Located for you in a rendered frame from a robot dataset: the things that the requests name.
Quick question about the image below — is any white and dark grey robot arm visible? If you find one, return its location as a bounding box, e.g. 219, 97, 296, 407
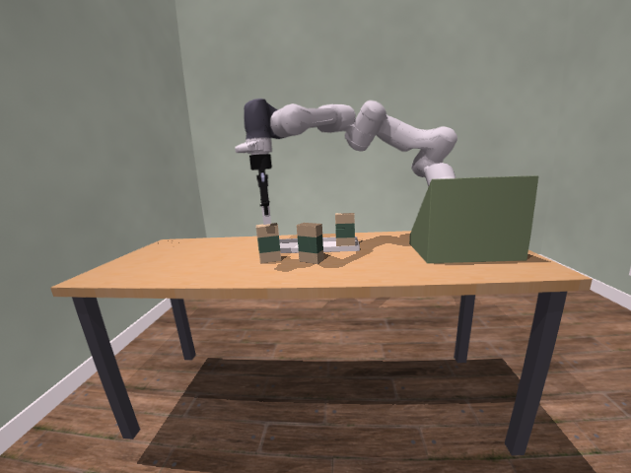
235, 99, 457, 187

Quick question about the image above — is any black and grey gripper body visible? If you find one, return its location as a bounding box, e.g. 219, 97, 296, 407
249, 154, 272, 176

